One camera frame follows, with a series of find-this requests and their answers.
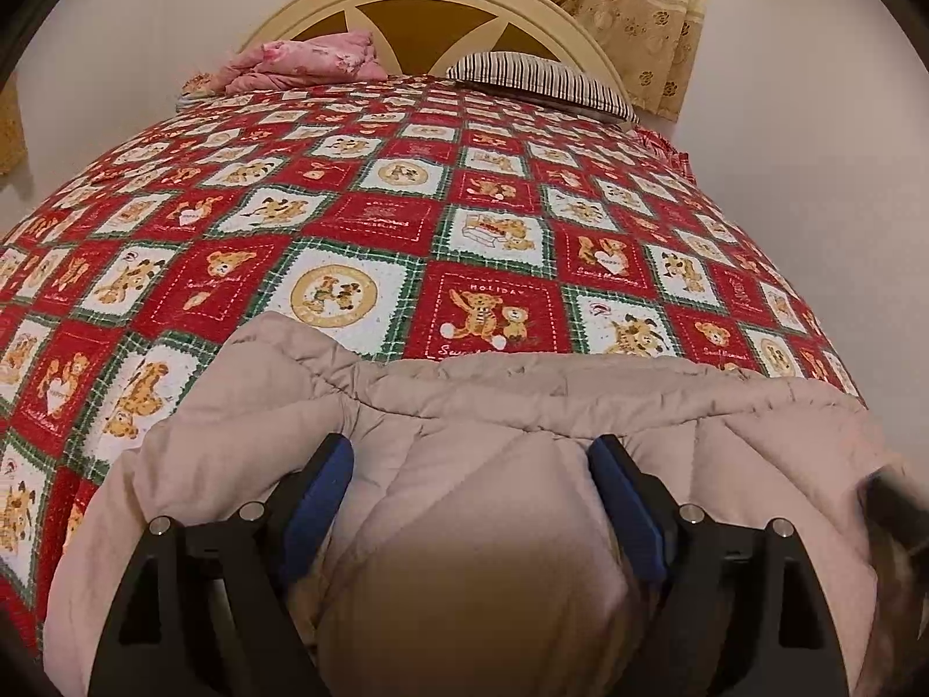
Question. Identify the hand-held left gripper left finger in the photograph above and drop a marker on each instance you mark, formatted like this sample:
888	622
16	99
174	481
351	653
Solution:
316	508

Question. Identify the small floral pillow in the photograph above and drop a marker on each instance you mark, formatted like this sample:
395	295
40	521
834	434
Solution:
197	85

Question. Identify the yellow lace curtain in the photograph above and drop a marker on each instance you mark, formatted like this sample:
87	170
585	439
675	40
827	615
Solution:
11	134

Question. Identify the red printed bedspread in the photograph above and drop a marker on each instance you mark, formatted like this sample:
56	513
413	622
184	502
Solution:
406	218

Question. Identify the cream wooden headboard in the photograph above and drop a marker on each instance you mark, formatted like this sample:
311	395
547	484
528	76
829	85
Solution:
435	11

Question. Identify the red ruffled cloth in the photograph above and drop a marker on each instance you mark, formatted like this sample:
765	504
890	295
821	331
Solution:
664	145

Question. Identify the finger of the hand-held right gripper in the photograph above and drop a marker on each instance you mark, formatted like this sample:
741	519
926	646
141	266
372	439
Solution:
896	504

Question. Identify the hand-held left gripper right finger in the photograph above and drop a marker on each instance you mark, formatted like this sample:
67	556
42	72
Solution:
628	508

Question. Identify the striped pillow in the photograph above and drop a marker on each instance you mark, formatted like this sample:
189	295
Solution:
544	80

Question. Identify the pink floral blanket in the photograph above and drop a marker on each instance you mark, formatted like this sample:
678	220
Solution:
297	62

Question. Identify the beige quilted puffer jacket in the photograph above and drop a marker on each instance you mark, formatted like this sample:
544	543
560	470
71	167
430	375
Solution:
472	508

